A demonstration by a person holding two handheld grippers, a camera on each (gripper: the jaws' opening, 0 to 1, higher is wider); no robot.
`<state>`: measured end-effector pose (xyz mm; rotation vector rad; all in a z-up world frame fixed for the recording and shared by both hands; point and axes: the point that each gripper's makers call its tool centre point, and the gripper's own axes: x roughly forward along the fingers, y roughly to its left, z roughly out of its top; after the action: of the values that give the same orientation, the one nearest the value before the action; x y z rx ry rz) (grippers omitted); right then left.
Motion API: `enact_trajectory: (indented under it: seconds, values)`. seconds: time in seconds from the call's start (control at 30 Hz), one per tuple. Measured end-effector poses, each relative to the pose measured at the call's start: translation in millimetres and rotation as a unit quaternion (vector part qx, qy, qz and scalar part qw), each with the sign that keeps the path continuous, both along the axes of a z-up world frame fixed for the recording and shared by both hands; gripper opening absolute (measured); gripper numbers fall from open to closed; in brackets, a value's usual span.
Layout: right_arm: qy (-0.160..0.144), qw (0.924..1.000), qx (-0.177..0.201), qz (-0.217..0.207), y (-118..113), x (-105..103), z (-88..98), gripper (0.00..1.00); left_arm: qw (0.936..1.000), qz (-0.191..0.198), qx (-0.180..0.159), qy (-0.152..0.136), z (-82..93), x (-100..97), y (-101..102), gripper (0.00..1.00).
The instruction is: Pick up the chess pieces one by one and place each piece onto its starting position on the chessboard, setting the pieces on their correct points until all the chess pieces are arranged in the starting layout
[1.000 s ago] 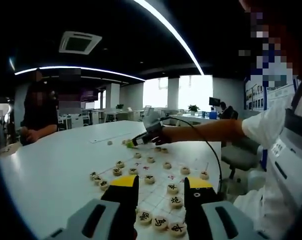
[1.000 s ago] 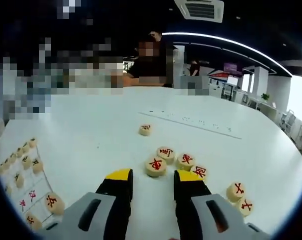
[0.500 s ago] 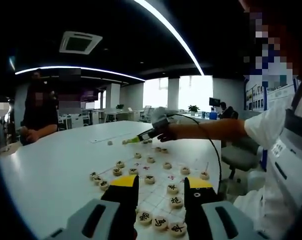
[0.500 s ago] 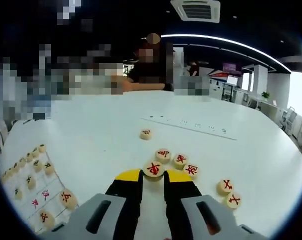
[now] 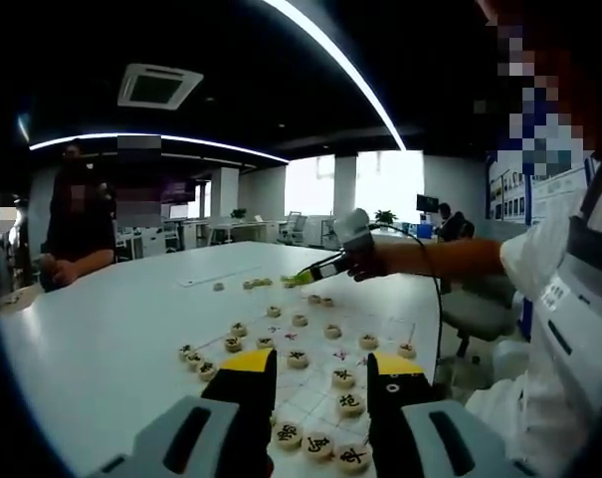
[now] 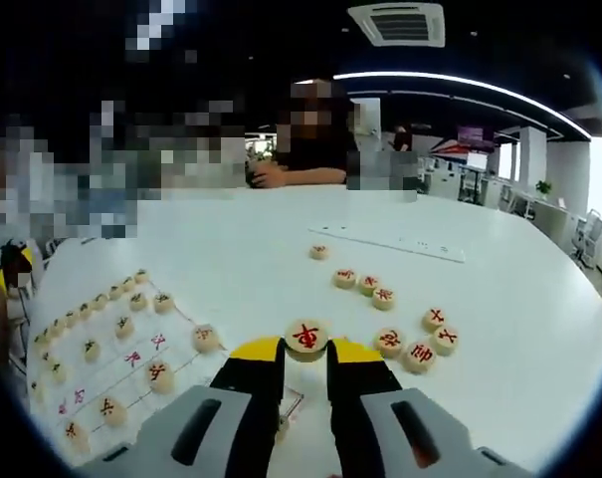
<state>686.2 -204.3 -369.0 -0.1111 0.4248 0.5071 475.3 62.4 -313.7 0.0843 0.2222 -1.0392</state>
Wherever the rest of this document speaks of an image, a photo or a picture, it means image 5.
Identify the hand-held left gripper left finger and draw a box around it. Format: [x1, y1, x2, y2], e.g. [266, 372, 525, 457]
[86, 348, 278, 478]

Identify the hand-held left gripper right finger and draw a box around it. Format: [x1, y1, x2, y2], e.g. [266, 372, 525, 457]
[367, 352, 535, 478]

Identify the group of red-marked chess pieces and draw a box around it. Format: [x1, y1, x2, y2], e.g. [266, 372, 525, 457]
[211, 276, 419, 361]

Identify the group of black-marked chess pieces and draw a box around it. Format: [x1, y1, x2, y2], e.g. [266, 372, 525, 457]
[177, 321, 376, 476]

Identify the clear paper chessboard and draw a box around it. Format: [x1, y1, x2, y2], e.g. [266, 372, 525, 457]
[178, 292, 430, 478]

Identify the person's right hand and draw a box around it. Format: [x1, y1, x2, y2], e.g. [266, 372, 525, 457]
[346, 246, 389, 284]

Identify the white mesh office chair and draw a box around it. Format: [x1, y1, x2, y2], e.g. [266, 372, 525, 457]
[280, 210, 307, 246]

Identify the white office desk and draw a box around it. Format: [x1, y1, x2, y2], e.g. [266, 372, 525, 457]
[208, 218, 288, 246]

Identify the grey office chair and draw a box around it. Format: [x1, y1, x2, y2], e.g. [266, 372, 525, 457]
[439, 276, 519, 368]

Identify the long curved ceiling light strip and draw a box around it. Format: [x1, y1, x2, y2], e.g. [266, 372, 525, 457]
[262, 0, 409, 152]

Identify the white chest-worn device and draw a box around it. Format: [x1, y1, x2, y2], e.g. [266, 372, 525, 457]
[527, 268, 602, 415]

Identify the ceiling air conditioner vent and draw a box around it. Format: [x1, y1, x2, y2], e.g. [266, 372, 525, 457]
[116, 62, 205, 111]

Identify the white table cable cover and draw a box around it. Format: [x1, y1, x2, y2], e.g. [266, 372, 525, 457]
[176, 265, 263, 289]

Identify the blue white wall board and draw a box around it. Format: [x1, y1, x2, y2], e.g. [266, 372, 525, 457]
[486, 147, 596, 229]

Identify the purple wall screen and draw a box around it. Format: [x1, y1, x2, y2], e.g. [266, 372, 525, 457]
[160, 180, 198, 203]

